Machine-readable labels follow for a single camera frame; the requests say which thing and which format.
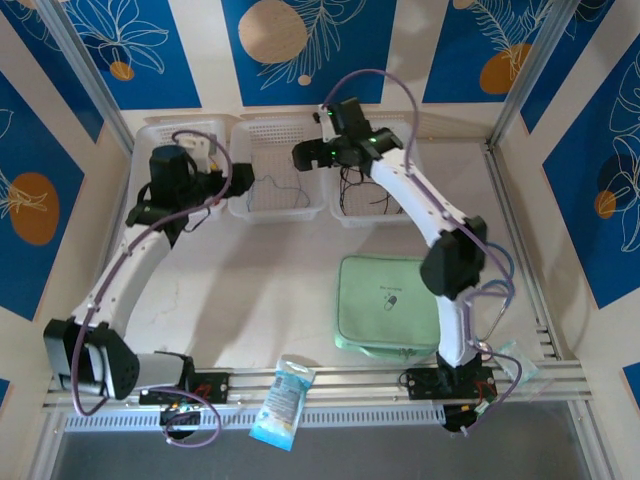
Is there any thin black cable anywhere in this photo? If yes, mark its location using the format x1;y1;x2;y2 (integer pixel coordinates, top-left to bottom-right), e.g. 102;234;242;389
338;167;371;217
367;192;407;217
344;167;381;189

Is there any thin dark blue cable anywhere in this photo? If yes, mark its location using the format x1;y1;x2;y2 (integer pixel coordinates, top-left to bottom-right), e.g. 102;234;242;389
254;172;304;194

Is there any white perforated plastic basket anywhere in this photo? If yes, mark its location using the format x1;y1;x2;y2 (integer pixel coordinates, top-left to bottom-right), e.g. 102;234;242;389
324;115;432;230
228;117;326;225
132;115;232;224

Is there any mint green zip pouch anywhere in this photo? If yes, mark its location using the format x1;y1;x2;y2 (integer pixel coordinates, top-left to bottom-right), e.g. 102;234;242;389
332;254;442;364

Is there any blue tube stethoscope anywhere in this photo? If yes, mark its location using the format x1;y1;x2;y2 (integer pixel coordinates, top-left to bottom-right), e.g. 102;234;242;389
472;241;517;351

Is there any blue white snack packet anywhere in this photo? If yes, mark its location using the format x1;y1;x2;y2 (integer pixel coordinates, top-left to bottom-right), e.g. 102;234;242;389
248;353;317;453

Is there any clear plastic zip bag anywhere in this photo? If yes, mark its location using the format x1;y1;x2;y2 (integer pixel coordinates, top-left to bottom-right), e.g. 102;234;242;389
492;338;555;402

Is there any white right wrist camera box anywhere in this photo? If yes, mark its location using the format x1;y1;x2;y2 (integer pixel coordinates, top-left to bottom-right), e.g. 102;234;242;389
312;102;333;143

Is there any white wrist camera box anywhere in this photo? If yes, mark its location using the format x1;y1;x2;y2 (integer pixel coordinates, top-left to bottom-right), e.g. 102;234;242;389
175;133;217;172
312;102;333;143

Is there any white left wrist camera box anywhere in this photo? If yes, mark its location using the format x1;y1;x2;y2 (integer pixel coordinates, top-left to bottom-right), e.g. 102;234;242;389
175;133;217;172

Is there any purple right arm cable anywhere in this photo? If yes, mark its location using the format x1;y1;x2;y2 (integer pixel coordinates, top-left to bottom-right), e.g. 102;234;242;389
322;69;526;435

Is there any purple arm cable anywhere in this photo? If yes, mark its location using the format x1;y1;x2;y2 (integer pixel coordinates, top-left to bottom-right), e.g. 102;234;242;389
71;129;235;447
322;69;526;435

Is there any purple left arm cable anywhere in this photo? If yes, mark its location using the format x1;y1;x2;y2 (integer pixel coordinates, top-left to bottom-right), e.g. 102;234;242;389
71;129;235;447

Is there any aluminium corner post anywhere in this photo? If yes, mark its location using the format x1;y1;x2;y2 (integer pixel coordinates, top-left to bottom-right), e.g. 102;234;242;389
35;0;129;136
489;0;579;149

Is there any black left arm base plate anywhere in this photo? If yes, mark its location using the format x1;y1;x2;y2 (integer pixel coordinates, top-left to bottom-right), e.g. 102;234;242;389
138;368;231;407

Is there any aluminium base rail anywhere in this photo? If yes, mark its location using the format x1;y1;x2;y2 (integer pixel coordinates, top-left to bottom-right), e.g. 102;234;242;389
41;360;595;415

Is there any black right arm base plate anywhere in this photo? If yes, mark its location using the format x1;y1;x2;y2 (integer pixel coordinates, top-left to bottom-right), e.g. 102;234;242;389
403;366;497;402

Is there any white slotted cable duct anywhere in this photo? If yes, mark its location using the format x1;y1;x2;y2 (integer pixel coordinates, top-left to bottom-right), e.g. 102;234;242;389
63;405;446;434

